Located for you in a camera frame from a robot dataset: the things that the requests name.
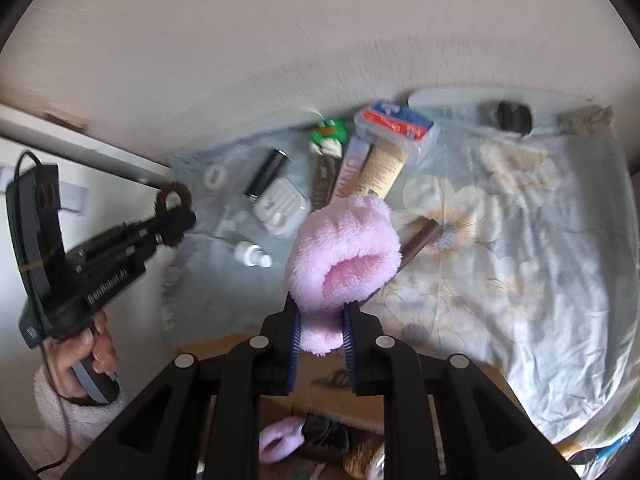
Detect brown hair scrunchie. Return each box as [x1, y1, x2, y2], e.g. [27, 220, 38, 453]
[154, 181, 194, 215]

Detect clear earphone case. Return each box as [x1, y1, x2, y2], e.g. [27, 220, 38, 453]
[254, 177, 310, 237]

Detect red blue floss pick box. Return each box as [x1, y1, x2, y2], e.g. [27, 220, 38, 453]
[354, 100, 440, 165]

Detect person left hand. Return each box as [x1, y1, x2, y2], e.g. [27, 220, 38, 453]
[44, 310, 118, 403]

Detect brown cardboard box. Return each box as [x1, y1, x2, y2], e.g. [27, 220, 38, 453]
[179, 331, 532, 480]

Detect small white dropper bottle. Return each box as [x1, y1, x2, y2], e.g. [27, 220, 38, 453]
[233, 240, 272, 269]

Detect black cylinder battery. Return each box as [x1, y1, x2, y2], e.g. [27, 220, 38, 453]
[244, 148, 288, 202]

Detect brown stick bar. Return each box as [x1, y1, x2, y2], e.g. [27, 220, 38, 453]
[399, 220, 442, 270]

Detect beige cosmetic tube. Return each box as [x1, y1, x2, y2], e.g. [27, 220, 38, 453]
[352, 144, 407, 200]

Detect floral blue bed sheet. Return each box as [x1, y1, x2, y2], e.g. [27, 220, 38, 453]
[163, 96, 639, 448]

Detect black cylindrical jar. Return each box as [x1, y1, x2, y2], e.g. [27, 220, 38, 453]
[483, 101, 534, 136]

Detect white ring tape roll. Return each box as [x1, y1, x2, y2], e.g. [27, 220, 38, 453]
[203, 164, 227, 192]

